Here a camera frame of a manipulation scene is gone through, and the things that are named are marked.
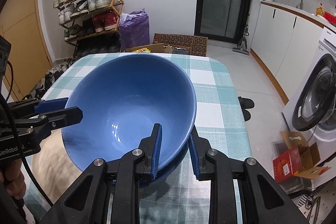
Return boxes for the cream plate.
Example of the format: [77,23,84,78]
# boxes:
[32,129,81,202]

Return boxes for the blue bowl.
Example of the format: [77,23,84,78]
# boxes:
[139,145,189,189]
[62,53,197,170]

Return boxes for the white kitchen cabinets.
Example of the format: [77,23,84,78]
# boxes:
[251,2,324,104]

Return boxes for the person's left hand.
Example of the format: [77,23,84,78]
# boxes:
[1,159,26,200]

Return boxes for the teal checked tablecloth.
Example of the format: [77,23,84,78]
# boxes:
[27,53,251,223]

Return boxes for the black slipper near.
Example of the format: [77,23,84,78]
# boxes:
[242,109,251,122]

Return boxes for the black slipper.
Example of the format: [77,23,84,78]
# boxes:
[238,96,255,110]
[242,109,251,122]

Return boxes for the black slipper far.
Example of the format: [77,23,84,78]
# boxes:
[238,96,255,110]

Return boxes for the wooden door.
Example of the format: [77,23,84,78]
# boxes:
[1,0,52,101]

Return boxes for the wooden shoe rack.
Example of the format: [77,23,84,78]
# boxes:
[53,0,124,59]

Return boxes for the red orange cardboard box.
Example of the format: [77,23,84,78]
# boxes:
[273,131,331,182]

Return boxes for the purple plastic bag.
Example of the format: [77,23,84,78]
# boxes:
[119,9,150,52]

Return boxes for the patterned cardboard box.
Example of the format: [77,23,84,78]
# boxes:
[153,33,208,57]

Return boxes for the open cardboard box with snacks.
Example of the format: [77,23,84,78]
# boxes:
[125,43,173,53]

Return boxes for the vacuum cleaner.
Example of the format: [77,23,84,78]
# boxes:
[232,0,257,56]

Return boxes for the white washing machine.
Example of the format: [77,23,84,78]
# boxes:
[282,28,335,165]

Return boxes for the black white patterned rug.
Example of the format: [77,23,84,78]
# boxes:
[291,183,336,224]

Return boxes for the black cable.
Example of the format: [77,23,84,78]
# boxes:
[0,60,55,208]

